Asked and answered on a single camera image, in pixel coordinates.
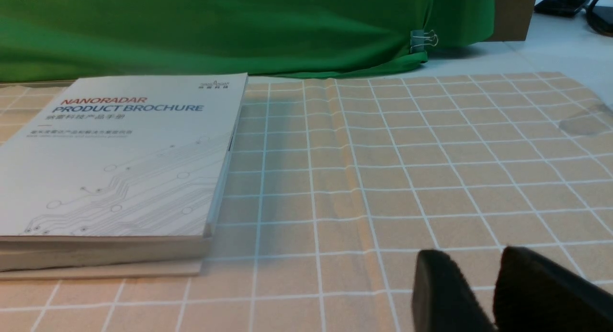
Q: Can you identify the black lamp base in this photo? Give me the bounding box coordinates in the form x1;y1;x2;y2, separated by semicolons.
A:
585;0;613;37

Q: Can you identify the green backdrop cloth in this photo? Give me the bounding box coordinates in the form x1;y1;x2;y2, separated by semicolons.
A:
0;0;495;82

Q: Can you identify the orange checkered tablecloth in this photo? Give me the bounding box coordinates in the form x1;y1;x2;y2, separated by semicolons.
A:
1;72;613;332

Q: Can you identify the white product brochure book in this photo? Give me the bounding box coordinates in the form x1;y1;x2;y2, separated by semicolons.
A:
0;73;248;272

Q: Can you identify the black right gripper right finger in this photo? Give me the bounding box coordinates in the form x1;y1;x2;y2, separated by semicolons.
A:
493;246;613;332

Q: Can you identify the black smartphone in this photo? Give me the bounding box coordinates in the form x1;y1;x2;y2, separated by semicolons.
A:
534;0;591;18

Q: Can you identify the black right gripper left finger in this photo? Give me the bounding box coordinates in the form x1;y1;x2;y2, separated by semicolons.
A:
412;249;496;332

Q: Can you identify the brown cardboard box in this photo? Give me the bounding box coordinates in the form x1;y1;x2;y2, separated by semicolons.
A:
486;0;536;42

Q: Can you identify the book under white brochure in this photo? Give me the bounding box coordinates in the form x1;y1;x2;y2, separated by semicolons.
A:
0;259;202;280

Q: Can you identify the silver binder clip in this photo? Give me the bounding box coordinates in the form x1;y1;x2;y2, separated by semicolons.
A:
409;29;439;53

